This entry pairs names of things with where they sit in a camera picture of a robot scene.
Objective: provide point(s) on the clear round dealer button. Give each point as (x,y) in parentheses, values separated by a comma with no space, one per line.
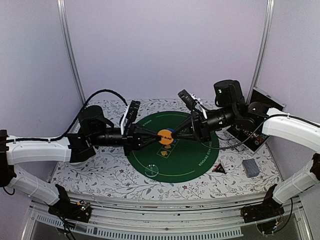
(151,170)

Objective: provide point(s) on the right aluminium frame post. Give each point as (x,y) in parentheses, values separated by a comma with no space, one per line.
(267,24)

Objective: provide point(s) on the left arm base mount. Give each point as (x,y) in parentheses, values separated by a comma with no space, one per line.
(66,210)

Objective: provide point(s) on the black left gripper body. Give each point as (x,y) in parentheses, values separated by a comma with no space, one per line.
(128,141)

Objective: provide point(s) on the floral patterned tablecloth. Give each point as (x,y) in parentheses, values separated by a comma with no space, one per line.
(110,174)

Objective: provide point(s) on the aluminium poker chip case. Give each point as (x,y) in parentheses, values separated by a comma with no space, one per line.
(251,139)

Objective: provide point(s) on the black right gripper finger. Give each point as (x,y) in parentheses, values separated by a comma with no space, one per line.
(183,136)
(184,127)

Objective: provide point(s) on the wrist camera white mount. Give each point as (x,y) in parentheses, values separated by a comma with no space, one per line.
(191,101)
(129,115)

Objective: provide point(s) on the aluminium frame post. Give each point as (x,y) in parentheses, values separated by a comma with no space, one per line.
(61,8)
(267,24)

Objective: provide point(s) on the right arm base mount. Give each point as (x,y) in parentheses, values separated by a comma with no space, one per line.
(262,215)

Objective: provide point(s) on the orange big blind button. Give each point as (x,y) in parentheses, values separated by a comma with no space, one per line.
(165,137)

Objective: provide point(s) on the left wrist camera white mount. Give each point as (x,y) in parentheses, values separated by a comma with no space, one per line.
(129,115)

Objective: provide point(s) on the deck of playing cards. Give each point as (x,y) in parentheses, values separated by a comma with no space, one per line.
(251,168)

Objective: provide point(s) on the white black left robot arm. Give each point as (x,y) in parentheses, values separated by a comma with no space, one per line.
(95,131)

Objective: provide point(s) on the round green poker mat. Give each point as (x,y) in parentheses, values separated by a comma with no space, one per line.
(183,161)

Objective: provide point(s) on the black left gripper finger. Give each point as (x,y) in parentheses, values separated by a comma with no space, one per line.
(145,142)
(147,132)

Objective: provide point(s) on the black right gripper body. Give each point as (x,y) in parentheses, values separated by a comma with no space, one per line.
(203,125)

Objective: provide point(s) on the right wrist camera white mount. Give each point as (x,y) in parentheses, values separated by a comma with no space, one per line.
(191,101)

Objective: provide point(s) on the aluminium front rail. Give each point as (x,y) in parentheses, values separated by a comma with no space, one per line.
(194,219)

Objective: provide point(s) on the black red triangular card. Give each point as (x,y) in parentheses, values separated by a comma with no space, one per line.
(219,168)

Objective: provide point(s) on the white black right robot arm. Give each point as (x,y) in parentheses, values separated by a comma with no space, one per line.
(232,110)

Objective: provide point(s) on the left aluminium frame post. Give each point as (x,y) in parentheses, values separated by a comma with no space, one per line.
(61,8)

